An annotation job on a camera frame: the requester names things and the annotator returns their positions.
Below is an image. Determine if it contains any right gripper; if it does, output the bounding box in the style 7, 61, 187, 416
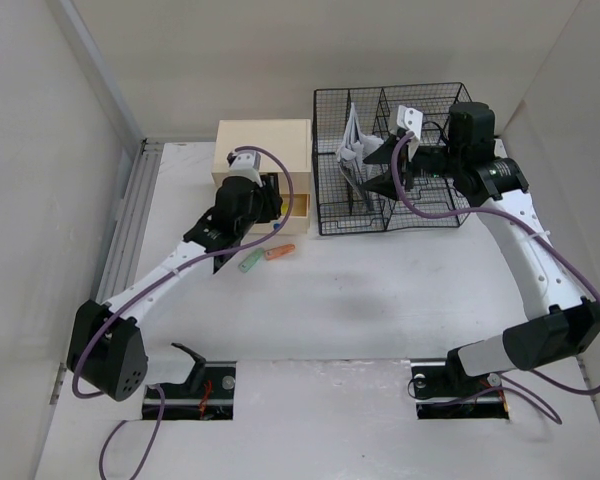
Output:
359, 133, 465, 201

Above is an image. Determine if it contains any green translucent highlighter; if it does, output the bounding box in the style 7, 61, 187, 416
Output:
238, 248, 264, 273

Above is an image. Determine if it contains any orange translucent highlighter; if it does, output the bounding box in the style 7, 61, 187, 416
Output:
264, 244, 296, 261

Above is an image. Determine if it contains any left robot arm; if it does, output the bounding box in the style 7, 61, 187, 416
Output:
105, 142, 406, 397

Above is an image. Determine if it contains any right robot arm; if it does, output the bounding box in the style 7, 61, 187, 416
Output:
364, 102, 600, 398

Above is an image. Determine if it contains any cream drawer cabinet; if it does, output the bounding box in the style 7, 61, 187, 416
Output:
211, 119, 312, 235

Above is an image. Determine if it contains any black wire mesh organizer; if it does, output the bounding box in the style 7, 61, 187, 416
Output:
312, 82, 471, 236

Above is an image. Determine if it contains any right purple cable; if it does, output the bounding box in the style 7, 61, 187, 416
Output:
390, 132, 600, 425

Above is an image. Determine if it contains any purple cable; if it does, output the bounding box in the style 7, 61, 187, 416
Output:
72, 145, 295, 480
390, 132, 600, 425

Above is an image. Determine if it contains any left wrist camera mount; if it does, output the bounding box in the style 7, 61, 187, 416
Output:
227, 150, 262, 186

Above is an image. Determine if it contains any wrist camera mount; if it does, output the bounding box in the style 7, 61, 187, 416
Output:
389, 105, 424, 160
227, 150, 262, 186

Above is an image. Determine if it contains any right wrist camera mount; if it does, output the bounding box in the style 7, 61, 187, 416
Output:
389, 105, 424, 160

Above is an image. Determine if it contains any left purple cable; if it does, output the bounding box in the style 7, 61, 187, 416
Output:
72, 145, 295, 480

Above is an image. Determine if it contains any aluminium rail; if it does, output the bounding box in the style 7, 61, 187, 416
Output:
87, 139, 164, 304

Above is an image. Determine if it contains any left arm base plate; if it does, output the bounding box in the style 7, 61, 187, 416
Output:
162, 362, 237, 421

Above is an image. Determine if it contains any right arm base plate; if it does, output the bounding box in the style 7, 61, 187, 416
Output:
407, 359, 509, 420

